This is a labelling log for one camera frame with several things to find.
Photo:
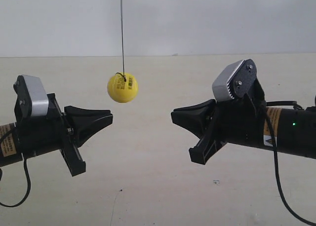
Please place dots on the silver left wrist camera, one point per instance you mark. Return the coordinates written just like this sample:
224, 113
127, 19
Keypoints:
32, 99

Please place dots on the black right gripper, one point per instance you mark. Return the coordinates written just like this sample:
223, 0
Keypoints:
237, 122

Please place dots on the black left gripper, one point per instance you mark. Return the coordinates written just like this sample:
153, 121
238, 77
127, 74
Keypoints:
60, 131

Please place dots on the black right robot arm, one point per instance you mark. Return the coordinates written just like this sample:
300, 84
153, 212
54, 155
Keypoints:
288, 128

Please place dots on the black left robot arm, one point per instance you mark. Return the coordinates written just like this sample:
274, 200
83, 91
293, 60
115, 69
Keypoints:
9, 144

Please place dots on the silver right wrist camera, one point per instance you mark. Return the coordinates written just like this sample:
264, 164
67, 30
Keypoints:
235, 80

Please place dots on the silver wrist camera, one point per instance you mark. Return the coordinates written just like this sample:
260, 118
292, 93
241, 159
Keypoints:
32, 99
235, 80

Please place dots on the yellow tennis ball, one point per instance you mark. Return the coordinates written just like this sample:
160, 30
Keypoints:
122, 88

